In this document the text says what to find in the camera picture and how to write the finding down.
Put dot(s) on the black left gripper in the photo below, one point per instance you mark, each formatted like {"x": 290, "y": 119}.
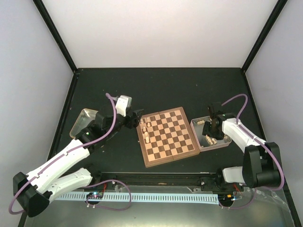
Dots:
{"x": 133, "y": 120}

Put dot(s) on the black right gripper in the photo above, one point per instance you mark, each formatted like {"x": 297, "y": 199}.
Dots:
{"x": 205, "y": 131}

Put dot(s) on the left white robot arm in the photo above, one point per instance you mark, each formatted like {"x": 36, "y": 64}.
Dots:
{"x": 35, "y": 190}

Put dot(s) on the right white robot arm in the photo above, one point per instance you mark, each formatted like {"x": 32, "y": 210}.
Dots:
{"x": 260, "y": 166}

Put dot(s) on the wooden chess board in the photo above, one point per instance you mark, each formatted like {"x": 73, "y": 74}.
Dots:
{"x": 171, "y": 137}

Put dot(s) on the right controller board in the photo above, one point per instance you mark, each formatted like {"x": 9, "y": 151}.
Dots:
{"x": 228, "y": 197}

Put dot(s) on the controller board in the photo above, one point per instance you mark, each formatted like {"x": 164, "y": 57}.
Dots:
{"x": 228, "y": 197}
{"x": 95, "y": 195}

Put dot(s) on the left controller board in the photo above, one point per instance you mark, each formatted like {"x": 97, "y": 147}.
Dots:
{"x": 95, "y": 195}

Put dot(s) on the pink metal tray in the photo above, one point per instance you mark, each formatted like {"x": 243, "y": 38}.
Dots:
{"x": 200, "y": 138}

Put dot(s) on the gold metal tray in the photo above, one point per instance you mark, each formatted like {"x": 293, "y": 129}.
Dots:
{"x": 92, "y": 124}

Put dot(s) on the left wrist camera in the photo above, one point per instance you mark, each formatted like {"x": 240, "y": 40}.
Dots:
{"x": 123, "y": 103}

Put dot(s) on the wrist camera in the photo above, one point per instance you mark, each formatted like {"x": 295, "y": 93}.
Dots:
{"x": 215, "y": 109}
{"x": 123, "y": 103}

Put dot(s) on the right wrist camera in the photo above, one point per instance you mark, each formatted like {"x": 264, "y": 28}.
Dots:
{"x": 215, "y": 109}

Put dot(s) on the black front rail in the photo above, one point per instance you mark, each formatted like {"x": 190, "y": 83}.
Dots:
{"x": 205, "y": 181}

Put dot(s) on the white slotted cable duct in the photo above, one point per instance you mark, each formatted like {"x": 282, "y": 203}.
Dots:
{"x": 144, "y": 197}

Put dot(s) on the black frame post left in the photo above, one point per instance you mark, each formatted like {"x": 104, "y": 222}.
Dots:
{"x": 55, "y": 33}

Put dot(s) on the black frame post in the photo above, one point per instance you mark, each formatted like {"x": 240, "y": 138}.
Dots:
{"x": 55, "y": 33}
{"x": 279, "y": 6}

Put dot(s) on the black frame post right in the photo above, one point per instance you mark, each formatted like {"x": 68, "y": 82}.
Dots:
{"x": 279, "y": 6}

